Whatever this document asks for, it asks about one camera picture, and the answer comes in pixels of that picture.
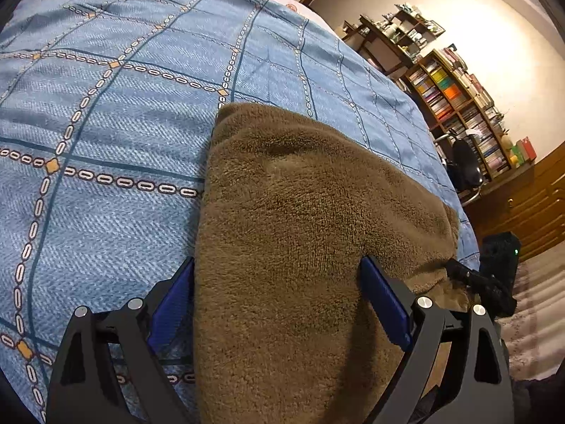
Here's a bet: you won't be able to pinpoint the red and green books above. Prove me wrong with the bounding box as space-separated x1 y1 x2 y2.
507 137 537 167

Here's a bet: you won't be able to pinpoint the blue checked bed blanket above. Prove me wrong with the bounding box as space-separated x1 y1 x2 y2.
0 0 481 424

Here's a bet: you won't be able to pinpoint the wooden dresser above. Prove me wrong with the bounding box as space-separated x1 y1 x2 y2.
474 141 565 266

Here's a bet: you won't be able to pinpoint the black office chair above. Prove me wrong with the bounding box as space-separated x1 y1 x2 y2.
435 128 486 206

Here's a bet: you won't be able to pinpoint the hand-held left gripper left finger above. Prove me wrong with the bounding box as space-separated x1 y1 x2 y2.
46 256 197 424

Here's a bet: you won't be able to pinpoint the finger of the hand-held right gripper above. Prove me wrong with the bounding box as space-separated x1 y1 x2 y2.
446 258 517 315

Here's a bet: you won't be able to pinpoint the dark small shelf unit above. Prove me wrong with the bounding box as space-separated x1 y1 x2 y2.
342 4 446 76

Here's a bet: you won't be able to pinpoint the wooden bookshelf with books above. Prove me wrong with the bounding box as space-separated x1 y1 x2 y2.
402 46 515 182

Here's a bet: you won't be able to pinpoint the brown fleece towel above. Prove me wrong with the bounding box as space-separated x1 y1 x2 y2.
193 102 469 424

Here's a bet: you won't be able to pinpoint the pale patterned rug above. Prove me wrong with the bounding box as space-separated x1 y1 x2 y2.
499 254 565 381

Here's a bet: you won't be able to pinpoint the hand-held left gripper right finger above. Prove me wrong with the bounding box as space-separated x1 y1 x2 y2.
359 255 515 424

